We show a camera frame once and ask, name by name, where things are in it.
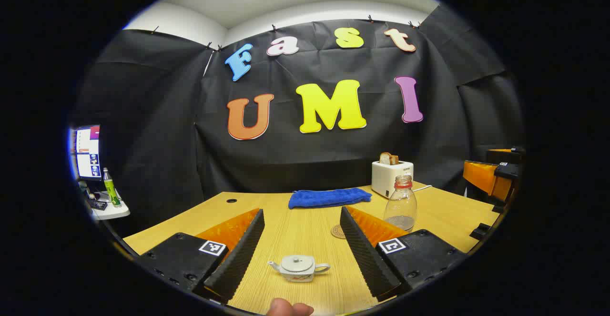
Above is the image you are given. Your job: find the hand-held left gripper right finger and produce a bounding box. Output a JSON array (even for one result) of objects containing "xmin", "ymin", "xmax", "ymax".
[{"xmin": 339, "ymin": 205, "xmax": 468, "ymax": 302}]

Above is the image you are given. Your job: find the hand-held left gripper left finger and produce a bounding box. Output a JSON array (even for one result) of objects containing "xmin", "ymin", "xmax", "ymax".
[{"xmin": 138, "ymin": 208, "xmax": 265, "ymax": 305}]

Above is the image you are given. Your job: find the clear plastic water bottle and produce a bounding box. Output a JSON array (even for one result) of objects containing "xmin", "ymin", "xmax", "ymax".
[{"xmin": 384, "ymin": 175, "xmax": 418, "ymax": 232}]

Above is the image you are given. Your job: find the white ceramic teacup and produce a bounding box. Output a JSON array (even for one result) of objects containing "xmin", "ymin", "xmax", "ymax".
[{"xmin": 267, "ymin": 254, "xmax": 331, "ymax": 283}]

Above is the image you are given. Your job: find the green bottle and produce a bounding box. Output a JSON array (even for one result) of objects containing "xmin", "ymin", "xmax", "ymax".
[{"xmin": 103, "ymin": 167, "xmax": 122, "ymax": 208}]

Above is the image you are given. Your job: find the blue folded towel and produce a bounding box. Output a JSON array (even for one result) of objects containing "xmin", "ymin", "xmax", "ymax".
[{"xmin": 288, "ymin": 187, "xmax": 373, "ymax": 210}]

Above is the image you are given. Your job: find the white toaster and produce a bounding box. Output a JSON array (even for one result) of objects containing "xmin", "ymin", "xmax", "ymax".
[{"xmin": 371, "ymin": 160, "xmax": 414, "ymax": 199}]

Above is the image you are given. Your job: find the white side table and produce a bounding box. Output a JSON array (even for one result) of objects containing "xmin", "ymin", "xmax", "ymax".
[{"xmin": 86, "ymin": 190, "xmax": 131, "ymax": 221}]

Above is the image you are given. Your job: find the computer monitor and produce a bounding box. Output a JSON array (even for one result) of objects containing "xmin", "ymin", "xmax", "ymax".
[{"xmin": 71, "ymin": 124, "xmax": 102, "ymax": 181}]

